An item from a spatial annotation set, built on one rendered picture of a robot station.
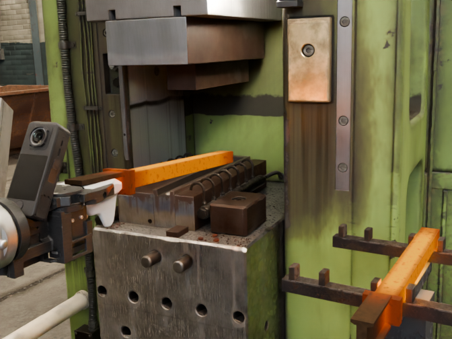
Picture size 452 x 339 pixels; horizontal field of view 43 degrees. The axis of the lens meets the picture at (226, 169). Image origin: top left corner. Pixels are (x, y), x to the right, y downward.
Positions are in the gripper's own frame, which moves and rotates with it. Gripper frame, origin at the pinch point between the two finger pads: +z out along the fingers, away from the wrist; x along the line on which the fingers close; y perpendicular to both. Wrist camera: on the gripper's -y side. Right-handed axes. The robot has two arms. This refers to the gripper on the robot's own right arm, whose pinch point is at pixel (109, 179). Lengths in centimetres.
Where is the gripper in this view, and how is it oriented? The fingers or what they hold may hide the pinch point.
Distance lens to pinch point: 80.2
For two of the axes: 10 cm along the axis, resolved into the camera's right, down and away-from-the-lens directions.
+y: 0.2, 9.9, 1.7
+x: 9.0, 0.6, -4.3
